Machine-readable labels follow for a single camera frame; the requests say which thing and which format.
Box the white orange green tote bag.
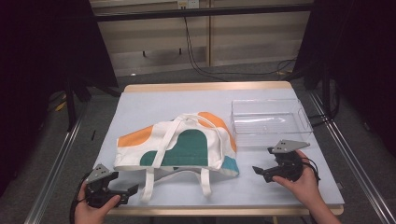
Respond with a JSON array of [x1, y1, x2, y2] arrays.
[[112, 111, 241, 203]]

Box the white wall socket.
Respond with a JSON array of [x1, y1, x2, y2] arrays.
[[177, 0, 200, 9]]

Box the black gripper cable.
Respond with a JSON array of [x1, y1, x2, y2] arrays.
[[68, 170, 94, 224], [300, 157, 321, 183]]

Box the black horizontal bar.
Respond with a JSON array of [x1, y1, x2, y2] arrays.
[[92, 3, 314, 22]]

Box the black metal stand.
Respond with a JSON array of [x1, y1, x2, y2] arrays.
[[64, 77, 122, 132], [320, 62, 341, 127]]

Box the metal floor rail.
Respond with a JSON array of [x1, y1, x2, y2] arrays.
[[23, 102, 90, 224], [307, 90, 396, 224]]

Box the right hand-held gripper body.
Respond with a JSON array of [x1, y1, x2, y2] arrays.
[[267, 139, 311, 184]]

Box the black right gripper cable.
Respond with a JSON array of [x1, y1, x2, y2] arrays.
[[300, 157, 321, 183]]

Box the clear plastic container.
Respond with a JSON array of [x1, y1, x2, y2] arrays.
[[230, 98, 314, 147]]

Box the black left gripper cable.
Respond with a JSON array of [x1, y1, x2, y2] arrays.
[[68, 170, 94, 224]]

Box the black floor cable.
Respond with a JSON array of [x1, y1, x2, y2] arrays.
[[183, 17, 297, 82]]

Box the light blue table mat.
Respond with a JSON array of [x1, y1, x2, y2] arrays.
[[81, 88, 346, 208]]

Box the person's left hand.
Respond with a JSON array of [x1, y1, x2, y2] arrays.
[[74, 181, 121, 224]]

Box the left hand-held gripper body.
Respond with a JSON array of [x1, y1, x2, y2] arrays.
[[84, 163, 123, 209]]

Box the black curtain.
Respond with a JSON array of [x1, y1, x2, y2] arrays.
[[0, 0, 120, 197], [293, 0, 396, 157]]

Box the person's right hand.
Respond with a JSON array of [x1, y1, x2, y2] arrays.
[[272, 149, 323, 208]]

